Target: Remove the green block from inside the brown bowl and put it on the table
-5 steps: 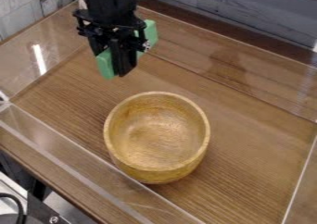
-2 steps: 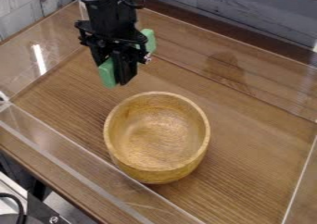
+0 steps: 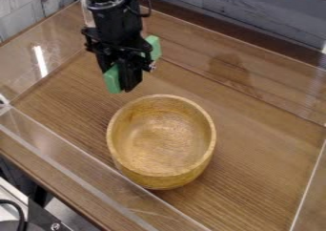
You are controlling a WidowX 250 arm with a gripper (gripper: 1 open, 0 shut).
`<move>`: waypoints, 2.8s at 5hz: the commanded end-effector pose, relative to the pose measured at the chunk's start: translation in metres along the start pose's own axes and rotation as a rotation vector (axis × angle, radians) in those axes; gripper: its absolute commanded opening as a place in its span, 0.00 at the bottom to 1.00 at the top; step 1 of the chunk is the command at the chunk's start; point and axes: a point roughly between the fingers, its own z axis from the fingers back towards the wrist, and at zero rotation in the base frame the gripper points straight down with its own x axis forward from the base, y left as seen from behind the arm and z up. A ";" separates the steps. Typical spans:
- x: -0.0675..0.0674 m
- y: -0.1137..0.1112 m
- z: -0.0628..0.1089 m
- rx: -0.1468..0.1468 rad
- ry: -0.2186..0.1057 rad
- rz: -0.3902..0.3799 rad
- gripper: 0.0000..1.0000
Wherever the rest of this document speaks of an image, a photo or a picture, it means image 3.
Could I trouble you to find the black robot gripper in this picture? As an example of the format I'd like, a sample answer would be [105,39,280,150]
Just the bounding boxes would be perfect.
[81,4,150,93]

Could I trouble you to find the green rectangular block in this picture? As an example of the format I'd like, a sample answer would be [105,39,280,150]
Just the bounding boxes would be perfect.
[102,35,161,94]

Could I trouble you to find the brown wooden bowl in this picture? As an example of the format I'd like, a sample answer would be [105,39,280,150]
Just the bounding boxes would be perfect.
[105,94,217,190]

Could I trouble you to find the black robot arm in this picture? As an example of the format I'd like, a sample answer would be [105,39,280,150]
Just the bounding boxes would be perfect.
[81,0,161,94]

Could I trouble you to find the black metal frame bracket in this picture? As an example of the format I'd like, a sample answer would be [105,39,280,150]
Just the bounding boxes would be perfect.
[24,205,72,231]

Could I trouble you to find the black cable lower left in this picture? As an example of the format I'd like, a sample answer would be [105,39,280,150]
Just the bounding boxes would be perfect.
[0,199,28,231]

